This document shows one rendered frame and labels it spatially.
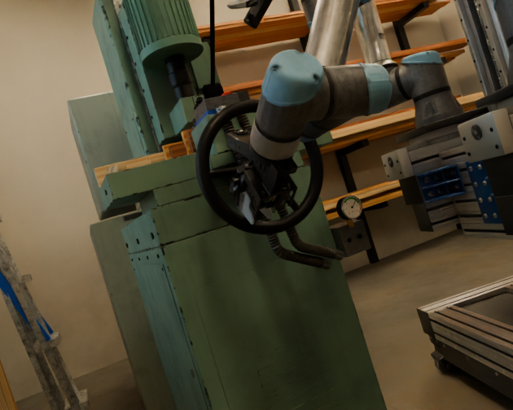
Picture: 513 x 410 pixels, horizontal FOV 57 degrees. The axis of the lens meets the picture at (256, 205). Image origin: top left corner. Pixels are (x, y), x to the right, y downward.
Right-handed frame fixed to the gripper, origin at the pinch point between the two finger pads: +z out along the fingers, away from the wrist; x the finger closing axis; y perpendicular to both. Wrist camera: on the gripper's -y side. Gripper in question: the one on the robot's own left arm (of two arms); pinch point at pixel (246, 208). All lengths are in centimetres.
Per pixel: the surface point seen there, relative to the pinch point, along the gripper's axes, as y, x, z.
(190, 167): -23.4, -1.1, 13.7
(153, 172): -24.4, -9.8, 13.2
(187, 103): -45.1, 6.9, 14.5
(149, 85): -61, 2, 21
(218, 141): -21.1, 4.0, 4.1
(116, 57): -78, -2, 23
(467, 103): -130, 302, 159
